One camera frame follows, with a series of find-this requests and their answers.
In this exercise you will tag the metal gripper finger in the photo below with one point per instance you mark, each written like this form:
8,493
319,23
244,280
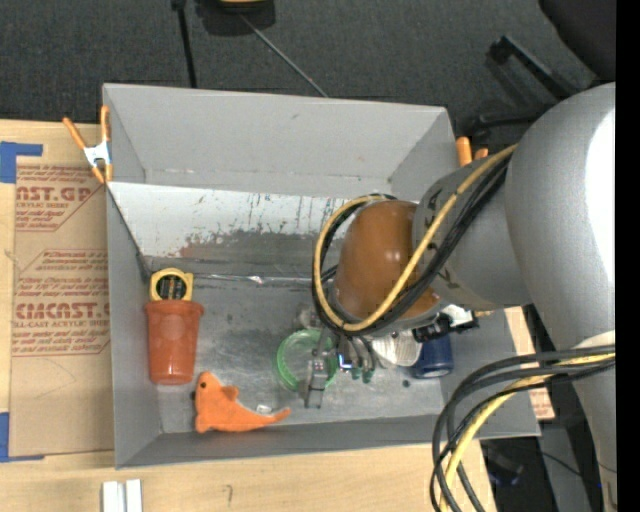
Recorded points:
319,369
308,391

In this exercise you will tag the small clear plastic piece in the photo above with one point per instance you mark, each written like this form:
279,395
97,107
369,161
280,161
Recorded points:
263,409

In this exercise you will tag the white ribbed object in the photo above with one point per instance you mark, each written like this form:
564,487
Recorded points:
400,350

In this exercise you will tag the grey metal bin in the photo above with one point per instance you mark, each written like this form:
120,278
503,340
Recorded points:
240,340

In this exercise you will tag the orange plush toy fish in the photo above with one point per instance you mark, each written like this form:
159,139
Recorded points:
222,407

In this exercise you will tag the dark blue cup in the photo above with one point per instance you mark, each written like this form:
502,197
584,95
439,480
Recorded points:
434,359

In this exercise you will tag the orange plastic cup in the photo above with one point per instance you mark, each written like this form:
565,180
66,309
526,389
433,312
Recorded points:
172,345

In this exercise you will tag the yellow and black square object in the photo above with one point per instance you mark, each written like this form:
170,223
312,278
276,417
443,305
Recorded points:
156,286

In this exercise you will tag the brown cardboard board red print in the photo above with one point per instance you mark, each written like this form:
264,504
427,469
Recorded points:
60,310

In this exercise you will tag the black cylinder on white bracket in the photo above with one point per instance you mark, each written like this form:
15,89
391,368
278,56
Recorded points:
436,329

